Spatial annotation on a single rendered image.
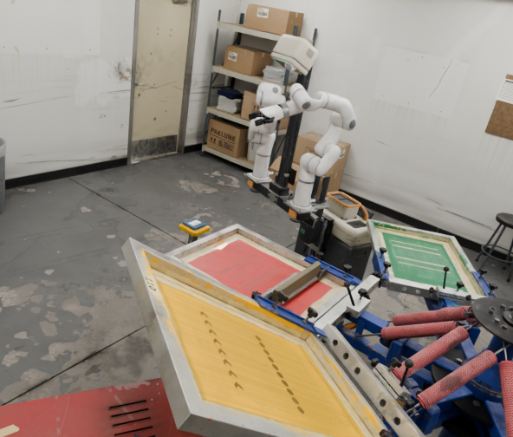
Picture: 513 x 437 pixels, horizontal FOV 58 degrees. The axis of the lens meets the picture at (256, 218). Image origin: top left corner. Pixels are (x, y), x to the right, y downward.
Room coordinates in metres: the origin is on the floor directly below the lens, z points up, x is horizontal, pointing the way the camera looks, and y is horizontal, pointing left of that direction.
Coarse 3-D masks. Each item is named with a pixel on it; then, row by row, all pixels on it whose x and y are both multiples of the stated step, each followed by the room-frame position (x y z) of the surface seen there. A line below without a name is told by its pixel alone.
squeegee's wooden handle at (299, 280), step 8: (312, 264) 1.97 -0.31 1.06; (320, 264) 1.99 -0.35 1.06; (304, 272) 1.88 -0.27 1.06; (312, 272) 1.93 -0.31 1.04; (288, 280) 1.79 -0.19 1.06; (296, 280) 1.81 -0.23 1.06; (304, 280) 1.87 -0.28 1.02; (280, 288) 1.71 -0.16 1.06; (288, 288) 1.74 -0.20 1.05; (296, 288) 1.82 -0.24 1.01; (272, 296) 1.69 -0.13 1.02; (288, 296) 1.76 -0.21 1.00
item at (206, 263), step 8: (200, 256) 2.03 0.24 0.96; (208, 256) 2.05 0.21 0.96; (216, 256) 2.06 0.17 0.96; (224, 256) 2.08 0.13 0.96; (192, 264) 1.94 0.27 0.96; (200, 264) 1.95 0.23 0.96; (208, 264) 1.96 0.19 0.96; (216, 264) 1.98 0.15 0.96; (208, 272) 1.89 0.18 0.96; (216, 272) 1.91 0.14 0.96; (224, 280) 1.85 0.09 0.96; (232, 288) 1.80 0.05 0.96; (240, 288) 1.81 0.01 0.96; (256, 288) 1.84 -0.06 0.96; (264, 288) 1.85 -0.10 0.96; (248, 296) 1.76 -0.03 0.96; (296, 296) 1.84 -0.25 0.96; (288, 304) 1.75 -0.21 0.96; (296, 304) 1.77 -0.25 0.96; (304, 304) 1.78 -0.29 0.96; (296, 312) 1.71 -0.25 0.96
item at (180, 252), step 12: (228, 228) 2.33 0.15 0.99; (240, 228) 2.36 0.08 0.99; (204, 240) 2.14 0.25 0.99; (216, 240) 2.20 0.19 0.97; (252, 240) 2.30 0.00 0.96; (264, 240) 2.26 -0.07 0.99; (168, 252) 1.95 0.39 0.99; (180, 252) 1.97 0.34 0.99; (192, 252) 2.05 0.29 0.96; (276, 252) 2.21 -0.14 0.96; (288, 252) 2.18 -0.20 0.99; (300, 264) 2.13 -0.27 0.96; (324, 276) 2.05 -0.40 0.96; (336, 300) 1.81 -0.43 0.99; (324, 312) 1.69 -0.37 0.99
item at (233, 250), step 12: (240, 240) 2.28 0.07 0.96; (228, 252) 2.12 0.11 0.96; (240, 252) 2.14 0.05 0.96; (264, 252) 2.19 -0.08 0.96; (276, 264) 2.09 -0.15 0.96; (288, 264) 2.11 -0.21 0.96; (276, 276) 1.98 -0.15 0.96; (288, 276) 2.00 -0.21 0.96; (312, 288) 1.93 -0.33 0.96; (324, 288) 1.95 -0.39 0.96; (312, 300) 1.82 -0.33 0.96
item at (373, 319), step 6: (366, 312) 1.68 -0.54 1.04; (354, 318) 1.65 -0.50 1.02; (360, 318) 1.64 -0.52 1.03; (366, 318) 1.63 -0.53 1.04; (372, 318) 1.64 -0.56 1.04; (378, 318) 1.65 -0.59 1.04; (366, 324) 1.63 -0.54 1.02; (372, 324) 1.61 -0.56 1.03; (378, 324) 1.61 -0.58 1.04; (384, 324) 1.61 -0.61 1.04; (372, 330) 1.61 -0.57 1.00; (378, 330) 1.60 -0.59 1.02
